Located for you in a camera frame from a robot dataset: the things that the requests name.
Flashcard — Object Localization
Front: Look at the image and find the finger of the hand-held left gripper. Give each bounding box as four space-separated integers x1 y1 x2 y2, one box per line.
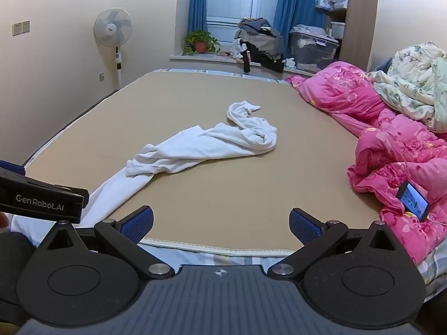
0 160 26 177

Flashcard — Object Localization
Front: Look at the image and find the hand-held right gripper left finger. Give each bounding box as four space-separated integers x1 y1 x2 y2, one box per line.
45 205 176 281

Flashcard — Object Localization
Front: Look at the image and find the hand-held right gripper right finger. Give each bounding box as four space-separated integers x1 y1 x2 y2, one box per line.
267 207 400 281

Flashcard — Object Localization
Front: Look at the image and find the white garment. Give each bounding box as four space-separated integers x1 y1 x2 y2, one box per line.
75 100 279 233

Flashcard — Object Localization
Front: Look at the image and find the pile of dark clothes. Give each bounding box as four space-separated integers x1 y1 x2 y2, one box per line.
230 17 286 75

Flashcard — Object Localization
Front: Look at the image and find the beige bed mat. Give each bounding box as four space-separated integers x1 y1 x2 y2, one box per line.
24 70 382 256

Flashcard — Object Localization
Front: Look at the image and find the bed with tan mat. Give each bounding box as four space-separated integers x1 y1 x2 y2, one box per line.
10 68 447 299

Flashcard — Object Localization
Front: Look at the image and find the smartphone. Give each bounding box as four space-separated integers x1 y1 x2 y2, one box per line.
397 181 430 223

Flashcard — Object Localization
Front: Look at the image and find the pink floral quilt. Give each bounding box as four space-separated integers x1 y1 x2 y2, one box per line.
286 61 447 266

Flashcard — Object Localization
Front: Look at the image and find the clear plastic storage box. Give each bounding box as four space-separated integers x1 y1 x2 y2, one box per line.
288 24 340 74

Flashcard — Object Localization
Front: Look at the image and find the white standing fan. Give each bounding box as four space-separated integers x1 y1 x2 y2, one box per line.
94 8 134 91

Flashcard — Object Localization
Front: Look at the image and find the white windowsill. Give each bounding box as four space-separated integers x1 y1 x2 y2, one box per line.
169 52 315 76

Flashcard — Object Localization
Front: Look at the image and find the white floral quilt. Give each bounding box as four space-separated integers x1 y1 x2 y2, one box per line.
368 41 447 134

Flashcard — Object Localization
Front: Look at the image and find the potted green plant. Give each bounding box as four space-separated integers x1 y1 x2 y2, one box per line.
182 30 222 57

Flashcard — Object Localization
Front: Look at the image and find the wooden shelf unit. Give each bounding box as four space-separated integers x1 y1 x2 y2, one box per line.
326 0 380 72

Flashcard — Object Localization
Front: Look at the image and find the blue curtain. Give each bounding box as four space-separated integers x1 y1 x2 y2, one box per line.
188 0 210 44
273 0 327 60

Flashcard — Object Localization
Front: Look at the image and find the window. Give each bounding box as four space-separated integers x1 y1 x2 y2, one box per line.
206 0 280 47

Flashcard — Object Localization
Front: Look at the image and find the wall light switch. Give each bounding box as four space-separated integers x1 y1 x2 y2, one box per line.
12 21 31 37

